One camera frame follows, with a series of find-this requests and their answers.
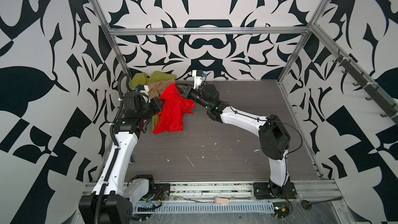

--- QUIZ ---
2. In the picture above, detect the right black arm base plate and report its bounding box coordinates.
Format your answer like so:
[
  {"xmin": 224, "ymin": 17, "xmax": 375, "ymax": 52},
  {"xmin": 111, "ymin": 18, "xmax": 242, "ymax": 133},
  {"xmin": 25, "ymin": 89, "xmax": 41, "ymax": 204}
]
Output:
[{"xmin": 253, "ymin": 181, "xmax": 297, "ymax": 200}]

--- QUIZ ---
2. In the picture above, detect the aluminium front rail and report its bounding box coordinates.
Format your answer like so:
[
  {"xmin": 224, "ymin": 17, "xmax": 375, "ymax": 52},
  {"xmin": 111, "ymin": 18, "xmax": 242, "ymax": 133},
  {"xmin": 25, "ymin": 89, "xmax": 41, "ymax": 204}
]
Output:
[{"xmin": 81, "ymin": 179, "xmax": 343, "ymax": 203}]

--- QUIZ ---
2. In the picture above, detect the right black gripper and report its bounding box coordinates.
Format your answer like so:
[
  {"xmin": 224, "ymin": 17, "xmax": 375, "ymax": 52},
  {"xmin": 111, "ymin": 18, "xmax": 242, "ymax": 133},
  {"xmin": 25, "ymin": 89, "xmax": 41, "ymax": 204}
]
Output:
[{"xmin": 177, "ymin": 82, "xmax": 214, "ymax": 112}]

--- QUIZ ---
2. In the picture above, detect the small electronics board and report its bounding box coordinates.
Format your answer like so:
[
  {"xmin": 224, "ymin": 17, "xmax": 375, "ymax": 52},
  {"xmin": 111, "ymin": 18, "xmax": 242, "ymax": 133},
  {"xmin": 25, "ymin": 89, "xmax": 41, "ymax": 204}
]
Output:
[{"xmin": 272, "ymin": 202, "xmax": 292, "ymax": 219}]

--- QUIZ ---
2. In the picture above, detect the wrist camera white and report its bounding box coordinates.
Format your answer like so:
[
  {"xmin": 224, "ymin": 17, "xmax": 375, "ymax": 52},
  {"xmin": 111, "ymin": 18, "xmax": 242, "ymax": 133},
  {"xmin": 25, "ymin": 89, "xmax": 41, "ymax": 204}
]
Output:
[
  {"xmin": 135, "ymin": 85, "xmax": 150, "ymax": 94},
  {"xmin": 192, "ymin": 70, "xmax": 207, "ymax": 89}
]

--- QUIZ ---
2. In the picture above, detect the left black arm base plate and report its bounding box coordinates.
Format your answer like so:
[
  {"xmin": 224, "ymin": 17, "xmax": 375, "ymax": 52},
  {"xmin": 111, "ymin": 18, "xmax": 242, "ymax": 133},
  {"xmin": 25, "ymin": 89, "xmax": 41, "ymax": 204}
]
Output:
[{"xmin": 147, "ymin": 183, "xmax": 171, "ymax": 201}]

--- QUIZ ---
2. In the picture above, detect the white slotted cable duct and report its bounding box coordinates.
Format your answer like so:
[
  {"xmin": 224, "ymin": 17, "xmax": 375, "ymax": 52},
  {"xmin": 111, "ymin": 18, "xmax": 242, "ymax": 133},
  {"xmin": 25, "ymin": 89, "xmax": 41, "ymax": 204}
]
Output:
[{"xmin": 133, "ymin": 202, "xmax": 275, "ymax": 214}]

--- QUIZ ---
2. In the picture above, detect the black corrugated cable hose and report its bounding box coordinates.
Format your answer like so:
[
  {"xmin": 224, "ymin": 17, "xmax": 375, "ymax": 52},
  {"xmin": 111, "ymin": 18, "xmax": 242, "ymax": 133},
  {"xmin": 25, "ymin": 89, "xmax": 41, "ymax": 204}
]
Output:
[{"xmin": 93, "ymin": 73, "xmax": 134, "ymax": 224}]

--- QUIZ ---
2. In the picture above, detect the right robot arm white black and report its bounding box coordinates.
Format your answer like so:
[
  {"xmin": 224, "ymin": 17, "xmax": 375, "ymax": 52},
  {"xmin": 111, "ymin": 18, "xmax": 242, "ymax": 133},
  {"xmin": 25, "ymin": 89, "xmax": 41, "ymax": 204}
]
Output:
[{"xmin": 176, "ymin": 83, "xmax": 295, "ymax": 199}]

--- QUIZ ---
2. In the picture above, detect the red cloth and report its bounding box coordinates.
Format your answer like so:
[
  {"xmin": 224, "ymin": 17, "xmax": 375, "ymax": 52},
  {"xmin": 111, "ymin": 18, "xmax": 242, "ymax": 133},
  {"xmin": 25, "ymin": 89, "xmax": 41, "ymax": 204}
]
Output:
[{"xmin": 153, "ymin": 83, "xmax": 195, "ymax": 134}]

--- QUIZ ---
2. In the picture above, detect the green cloth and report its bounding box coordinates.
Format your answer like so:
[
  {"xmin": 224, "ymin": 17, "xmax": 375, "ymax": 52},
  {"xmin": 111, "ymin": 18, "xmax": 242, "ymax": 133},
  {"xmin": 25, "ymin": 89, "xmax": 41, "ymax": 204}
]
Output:
[{"xmin": 130, "ymin": 71, "xmax": 176, "ymax": 113}]

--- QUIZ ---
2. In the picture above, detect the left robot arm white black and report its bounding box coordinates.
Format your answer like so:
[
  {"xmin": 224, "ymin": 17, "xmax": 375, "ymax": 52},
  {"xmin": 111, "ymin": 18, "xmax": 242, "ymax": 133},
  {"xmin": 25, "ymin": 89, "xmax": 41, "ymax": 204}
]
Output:
[{"xmin": 79, "ymin": 91, "xmax": 165, "ymax": 224}]

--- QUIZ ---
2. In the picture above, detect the aluminium cage frame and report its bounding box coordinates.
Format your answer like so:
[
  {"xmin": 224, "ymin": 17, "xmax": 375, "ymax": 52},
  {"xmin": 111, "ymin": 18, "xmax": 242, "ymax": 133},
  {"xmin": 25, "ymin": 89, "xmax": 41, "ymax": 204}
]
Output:
[{"xmin": 90, "ymin": 0, "xmax": 398, "ymax": 185}]

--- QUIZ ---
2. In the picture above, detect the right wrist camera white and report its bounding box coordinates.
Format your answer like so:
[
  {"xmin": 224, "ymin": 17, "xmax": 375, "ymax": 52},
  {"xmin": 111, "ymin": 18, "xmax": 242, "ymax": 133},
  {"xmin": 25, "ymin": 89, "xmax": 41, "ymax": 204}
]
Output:
[{"xmin": 192, "ymin": 70, "xmax": 207, "ymax": 89}]

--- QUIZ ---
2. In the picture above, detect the black round plug cable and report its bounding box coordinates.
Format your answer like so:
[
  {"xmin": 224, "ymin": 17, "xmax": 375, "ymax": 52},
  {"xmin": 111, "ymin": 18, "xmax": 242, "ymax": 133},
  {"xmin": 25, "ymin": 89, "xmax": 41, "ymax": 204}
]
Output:
[{"xmin": 300, "ymin": 196, "xmax": 343, "ymax": 211}]

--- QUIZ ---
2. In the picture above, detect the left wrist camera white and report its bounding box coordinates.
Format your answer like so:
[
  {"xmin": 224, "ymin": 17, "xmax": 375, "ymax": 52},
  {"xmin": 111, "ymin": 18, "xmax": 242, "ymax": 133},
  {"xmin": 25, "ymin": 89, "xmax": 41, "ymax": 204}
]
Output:
[{"xmin": 135, "ymin": 85, "xmax": 150, "ymax": 94}]

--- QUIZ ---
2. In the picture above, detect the beige cloth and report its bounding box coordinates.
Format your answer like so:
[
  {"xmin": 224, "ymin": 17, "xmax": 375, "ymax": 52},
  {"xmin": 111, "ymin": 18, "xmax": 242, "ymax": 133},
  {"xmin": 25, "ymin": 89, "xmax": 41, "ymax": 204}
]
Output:
[{"xmin": 144, "ymin": 79, "xmax": 175, "ymax": 100}]

